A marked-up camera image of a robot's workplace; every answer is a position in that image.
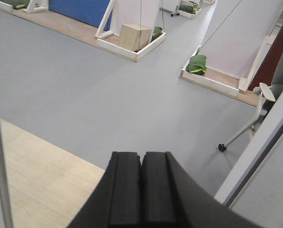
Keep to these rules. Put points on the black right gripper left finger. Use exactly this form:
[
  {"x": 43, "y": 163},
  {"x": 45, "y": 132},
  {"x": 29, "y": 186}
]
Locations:
[{"x": 115, "y": 202}]

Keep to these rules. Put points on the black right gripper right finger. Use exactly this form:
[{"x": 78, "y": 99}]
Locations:
[{"x": 172, "y": 199}]

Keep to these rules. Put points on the dark red wooden door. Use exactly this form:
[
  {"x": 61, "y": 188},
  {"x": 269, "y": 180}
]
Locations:
[{"x": 266, "y": 70}]

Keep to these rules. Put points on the light wooden floor platform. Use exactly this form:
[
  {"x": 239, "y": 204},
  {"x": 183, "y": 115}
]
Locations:
[{"x": 48, "y": 185}]

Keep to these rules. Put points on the green sandbag in far tray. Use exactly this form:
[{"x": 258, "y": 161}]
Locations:
[{"x": 196, "y": 65}]

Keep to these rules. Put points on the white wooden base tray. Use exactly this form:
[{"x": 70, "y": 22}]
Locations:
[{"x": 220, "y": 82}]

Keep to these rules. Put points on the far wooden box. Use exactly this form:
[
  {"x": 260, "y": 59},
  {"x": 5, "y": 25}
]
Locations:
[{"x": 134, "y": 37}]

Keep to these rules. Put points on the distant green sandbag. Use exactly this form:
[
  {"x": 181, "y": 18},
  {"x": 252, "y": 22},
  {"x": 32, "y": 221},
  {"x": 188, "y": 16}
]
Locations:
[{"x": 156, "y": 33}]

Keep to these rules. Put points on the grey office chair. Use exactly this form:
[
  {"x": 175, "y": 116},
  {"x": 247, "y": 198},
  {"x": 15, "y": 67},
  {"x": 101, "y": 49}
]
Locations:
[{"x": 266, "y": 97}]

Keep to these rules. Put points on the blue partition panel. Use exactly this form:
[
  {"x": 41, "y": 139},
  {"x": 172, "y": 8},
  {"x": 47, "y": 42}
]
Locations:
[{"x": 87, "y": 11}]

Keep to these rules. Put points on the white door frame post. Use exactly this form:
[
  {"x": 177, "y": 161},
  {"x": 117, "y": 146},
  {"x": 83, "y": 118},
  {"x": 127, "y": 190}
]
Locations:
[{"x": 262, "y": 142}]

